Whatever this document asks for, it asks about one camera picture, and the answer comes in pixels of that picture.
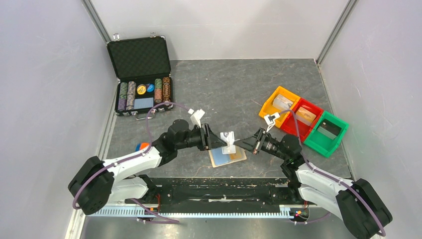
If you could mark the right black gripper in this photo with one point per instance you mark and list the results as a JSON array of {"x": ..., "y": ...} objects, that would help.
[{"x": 251, "y": 143}]

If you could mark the card deck in green bin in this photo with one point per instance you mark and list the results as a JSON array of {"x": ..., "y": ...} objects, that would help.
[{"x": 329, "y": 129}]

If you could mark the left aluminium frame post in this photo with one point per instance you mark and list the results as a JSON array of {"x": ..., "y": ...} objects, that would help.
[{"x": 92, "y": 12}]

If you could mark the yellow dealer button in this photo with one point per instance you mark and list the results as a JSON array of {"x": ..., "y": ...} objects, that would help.
[{"x": 141, "y": 89}]

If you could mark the black poker chip case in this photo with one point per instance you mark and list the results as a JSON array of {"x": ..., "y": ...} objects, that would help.
[{"x": 141, "y": 60}]

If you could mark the orange blue toy block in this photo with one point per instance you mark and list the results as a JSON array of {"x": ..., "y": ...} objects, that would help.
[{"x": 141, "y": 146}]

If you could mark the brown orange chip stack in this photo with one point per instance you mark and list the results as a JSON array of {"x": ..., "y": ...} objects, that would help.
[{"x": 166, "y": 87}]

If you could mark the green purple chip stack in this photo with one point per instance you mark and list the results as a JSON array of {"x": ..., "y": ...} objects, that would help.
[{"x": 122, "y": 96}]

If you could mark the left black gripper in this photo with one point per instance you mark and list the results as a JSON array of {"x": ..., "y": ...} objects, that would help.
[{"x": 209, "y": 140}]

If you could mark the green orange chip stack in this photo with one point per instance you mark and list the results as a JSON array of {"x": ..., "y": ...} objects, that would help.
[{"x": 158, "y": 95}]

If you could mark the card deck in red bin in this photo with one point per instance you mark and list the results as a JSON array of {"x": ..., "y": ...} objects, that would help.
[{"x": 305, "y": 116}]

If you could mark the aluminium frame post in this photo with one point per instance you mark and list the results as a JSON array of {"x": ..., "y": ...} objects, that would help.
[
  {"x": 345, "y": 14},
  {"x": 92, "y": 12}
]

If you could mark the right aluminium frame post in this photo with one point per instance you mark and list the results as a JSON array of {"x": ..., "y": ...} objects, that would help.
[{"x": 345, "y": 14}]

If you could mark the grey purple chip stack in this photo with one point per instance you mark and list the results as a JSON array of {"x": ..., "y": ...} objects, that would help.
[{"x": 130, "y": 95}]

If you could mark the yellow plastic bin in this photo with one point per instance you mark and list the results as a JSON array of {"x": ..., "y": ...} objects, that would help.
[{"x": 269, "y": 109}]

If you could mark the green plastic bin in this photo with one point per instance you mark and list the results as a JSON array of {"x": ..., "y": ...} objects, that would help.
[{"x": 322, "y": 144}]

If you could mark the blue playing card deck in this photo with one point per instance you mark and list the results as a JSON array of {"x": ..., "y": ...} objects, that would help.
[{"x": 143, "y": 103}]

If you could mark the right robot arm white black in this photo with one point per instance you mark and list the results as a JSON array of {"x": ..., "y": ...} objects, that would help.
[{"x": 356, "y": 203}]

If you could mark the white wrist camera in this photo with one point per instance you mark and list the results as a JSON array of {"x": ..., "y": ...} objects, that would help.
[
  {"x": 271, "y": 120},
  {"x": 196, "y": 116}
]

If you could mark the card deck in yellow bin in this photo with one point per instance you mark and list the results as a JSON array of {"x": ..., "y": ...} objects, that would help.
[{"x": 281, "y": 103}]

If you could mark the red plastic bin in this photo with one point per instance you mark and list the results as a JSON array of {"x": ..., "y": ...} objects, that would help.
[{"x": 288, "y": 126}]

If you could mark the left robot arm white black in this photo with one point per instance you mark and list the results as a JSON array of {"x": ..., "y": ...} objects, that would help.
[{"x": 100, "y": 182}]

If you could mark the white slotted cable duct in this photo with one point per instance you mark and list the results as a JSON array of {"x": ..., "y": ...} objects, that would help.
[{"x": 137, "y": 211}]

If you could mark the beige leather card holder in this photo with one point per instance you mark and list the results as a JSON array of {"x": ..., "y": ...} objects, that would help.
[{"x": 219, "y": 159}]

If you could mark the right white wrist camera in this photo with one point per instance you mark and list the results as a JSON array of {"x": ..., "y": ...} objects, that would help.
[{"x": 271, "y": 120}]

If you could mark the blue dealer button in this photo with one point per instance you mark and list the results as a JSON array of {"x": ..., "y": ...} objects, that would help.
[{"x": 150, "y": 88}]

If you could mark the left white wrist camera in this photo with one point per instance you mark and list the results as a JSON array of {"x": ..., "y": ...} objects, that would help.
[{"x": 196, "y": 116}]

